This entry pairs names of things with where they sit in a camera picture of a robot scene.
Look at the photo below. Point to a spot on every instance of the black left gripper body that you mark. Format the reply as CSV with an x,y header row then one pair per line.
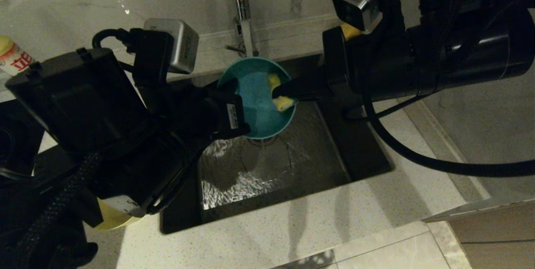
x,y
200,114

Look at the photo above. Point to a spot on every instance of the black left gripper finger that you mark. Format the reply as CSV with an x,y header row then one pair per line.
x,y
230,91

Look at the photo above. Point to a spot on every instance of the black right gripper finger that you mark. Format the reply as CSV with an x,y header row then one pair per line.
x,y
305,87

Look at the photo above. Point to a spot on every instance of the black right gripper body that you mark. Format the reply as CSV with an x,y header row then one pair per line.
x,y
376,64

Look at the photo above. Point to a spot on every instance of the yellow green sponge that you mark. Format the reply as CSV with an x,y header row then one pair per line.
x,y
284,103

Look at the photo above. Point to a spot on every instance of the blue plastic bowl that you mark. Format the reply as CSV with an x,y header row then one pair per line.
x,y
259,110

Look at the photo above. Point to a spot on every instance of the yellow dish soap bottle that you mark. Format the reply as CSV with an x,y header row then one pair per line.
x,y
14,57

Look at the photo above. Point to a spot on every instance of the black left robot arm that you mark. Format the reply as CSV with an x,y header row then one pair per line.
x,y
83,101

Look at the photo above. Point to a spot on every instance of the stainless steel sink basin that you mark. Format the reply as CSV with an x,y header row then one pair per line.
x,y
317,164

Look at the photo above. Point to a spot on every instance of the yellow pear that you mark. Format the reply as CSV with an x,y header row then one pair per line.
x,y
351,31

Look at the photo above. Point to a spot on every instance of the round metal drain strainer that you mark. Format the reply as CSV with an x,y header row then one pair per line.
x,y
267,140

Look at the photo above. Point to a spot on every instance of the yellow plastic bowl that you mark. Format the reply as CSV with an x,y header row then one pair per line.
x,y
113,219

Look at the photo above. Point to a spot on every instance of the black induction cooktop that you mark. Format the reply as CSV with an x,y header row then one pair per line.
x,y
8,135

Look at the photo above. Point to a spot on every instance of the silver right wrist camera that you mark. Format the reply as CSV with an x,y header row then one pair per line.
x,y
359,3

